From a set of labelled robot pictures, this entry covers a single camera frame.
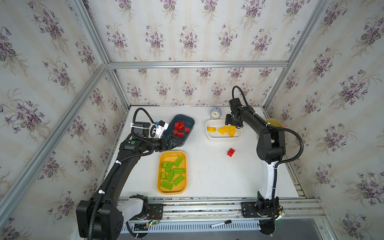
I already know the light blue desk clock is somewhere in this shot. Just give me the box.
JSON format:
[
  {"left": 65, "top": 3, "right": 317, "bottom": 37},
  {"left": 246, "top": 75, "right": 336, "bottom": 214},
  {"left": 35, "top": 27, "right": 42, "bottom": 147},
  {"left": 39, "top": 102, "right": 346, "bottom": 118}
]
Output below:
[{"left": 210, "top": 107, "right": 222, "bottom": 120}]

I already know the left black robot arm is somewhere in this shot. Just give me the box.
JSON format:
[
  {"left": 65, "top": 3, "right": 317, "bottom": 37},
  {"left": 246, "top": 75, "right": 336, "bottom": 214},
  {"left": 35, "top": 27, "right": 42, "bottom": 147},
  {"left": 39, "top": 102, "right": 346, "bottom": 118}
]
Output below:
[{"left": 76, "top": 108, "right": 185, "bottom": 240}]

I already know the yellow plastic tray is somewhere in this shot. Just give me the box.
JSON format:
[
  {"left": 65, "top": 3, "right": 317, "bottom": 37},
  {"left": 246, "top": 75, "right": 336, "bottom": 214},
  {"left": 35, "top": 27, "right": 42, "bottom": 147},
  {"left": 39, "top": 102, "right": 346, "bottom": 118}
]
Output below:
[{"left": 157, "top": 151, "right": 188, "bottom": 195}]

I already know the black marker pen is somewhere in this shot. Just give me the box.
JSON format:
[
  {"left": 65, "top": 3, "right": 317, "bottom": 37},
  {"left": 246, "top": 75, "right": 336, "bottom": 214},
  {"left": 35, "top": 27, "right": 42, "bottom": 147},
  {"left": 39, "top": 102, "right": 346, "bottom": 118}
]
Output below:
[{"left": 210, "top": 220, "right": 232, "bottom": 229}]

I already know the green lego brick top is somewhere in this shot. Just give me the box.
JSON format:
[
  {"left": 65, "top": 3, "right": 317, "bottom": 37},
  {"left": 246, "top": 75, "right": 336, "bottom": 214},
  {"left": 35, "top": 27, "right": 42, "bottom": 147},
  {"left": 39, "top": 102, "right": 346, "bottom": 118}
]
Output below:
[{"left": 173, "top": 168, "right": 186, "bottom": 175}]

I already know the white plastic bin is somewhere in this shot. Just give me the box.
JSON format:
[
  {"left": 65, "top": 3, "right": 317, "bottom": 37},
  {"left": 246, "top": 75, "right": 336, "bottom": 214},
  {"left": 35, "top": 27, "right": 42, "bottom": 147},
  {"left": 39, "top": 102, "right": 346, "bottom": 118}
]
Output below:
[{"left": 206, "top": 119, "right": 243, "bottom": 142}]

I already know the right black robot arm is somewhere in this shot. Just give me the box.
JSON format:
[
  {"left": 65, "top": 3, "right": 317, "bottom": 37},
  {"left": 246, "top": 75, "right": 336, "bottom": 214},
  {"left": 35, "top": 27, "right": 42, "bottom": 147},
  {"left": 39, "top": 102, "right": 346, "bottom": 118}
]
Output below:
[{"left": 226, "top": 86, "right": 305, "bottom": 216}]

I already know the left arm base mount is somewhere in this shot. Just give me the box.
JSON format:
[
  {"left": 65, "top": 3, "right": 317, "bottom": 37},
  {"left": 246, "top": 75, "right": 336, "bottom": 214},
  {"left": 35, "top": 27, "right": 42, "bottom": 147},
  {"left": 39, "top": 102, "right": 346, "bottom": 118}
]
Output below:
[{"left": 130, "top": 204, "right": 164, "bottom": 221}]

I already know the yellow lego brick pile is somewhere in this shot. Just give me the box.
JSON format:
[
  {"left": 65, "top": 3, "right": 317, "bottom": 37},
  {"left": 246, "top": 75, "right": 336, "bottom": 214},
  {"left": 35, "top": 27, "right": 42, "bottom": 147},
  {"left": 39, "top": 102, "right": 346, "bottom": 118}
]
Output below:
[{"left": 228, "top": 130, "right": 236, "bottom": 137}]

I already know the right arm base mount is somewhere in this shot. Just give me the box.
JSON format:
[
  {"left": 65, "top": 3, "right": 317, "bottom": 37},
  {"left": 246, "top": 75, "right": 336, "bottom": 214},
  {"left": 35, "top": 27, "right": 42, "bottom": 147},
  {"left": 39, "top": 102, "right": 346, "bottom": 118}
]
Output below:
[{"left": 241, "top": 202, "right": 264, "bottom": 218}]

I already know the dark teal plastic bin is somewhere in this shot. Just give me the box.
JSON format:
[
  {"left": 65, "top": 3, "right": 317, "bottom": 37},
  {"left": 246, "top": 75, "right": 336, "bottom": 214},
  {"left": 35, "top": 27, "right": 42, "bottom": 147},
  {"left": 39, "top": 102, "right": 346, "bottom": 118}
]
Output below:
[{"left": 164, "top": 114, "right": 195, "bottom": 147}]

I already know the yellow pen cup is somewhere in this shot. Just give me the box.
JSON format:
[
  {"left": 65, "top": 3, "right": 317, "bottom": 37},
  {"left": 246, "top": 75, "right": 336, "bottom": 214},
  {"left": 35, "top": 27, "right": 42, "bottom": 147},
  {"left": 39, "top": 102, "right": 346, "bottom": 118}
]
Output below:
[{"left": 266, "top": 119, "right": 284, "bottom": 128}]

